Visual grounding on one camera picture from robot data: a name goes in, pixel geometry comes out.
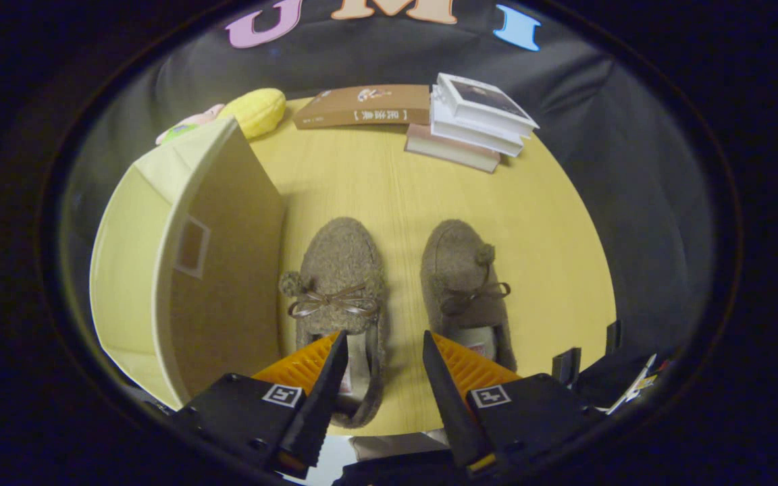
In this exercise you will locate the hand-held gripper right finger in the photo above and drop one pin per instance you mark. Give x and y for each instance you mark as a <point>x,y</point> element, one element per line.
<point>453,405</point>

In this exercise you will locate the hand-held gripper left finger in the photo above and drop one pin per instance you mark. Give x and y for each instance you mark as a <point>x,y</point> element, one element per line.
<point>318,405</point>

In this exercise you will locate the brown fuzzy shoe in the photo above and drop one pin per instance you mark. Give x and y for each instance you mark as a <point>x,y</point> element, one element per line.
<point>342,256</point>
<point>453,256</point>

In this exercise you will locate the beige fabric storage box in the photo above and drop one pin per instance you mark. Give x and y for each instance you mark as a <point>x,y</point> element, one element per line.
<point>227,283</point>

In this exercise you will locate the black table clamp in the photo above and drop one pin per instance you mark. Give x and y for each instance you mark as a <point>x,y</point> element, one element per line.
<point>613,337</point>
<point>566,368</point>

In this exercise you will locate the dark side desk clutter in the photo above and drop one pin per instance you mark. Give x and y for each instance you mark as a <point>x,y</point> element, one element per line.
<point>605,381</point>

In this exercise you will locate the pale pink book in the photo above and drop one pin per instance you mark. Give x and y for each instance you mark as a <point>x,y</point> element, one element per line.
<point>450,152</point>

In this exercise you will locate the plain white book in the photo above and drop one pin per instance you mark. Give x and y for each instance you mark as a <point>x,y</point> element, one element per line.
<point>470,138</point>

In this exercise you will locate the black backdrop cloth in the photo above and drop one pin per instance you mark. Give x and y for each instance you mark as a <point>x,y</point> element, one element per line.
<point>632,202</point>

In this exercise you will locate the brown hardcover book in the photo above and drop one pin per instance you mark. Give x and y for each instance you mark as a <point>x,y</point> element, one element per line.
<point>335,111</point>

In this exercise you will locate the yellow plush toy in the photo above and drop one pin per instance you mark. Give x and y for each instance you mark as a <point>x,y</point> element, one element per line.
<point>257,111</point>

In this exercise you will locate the pink and green plush toy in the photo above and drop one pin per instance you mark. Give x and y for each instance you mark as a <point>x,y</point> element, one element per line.
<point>190,125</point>

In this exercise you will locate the white book with portrait cover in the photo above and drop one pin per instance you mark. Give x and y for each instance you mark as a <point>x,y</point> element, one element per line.
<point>483,98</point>

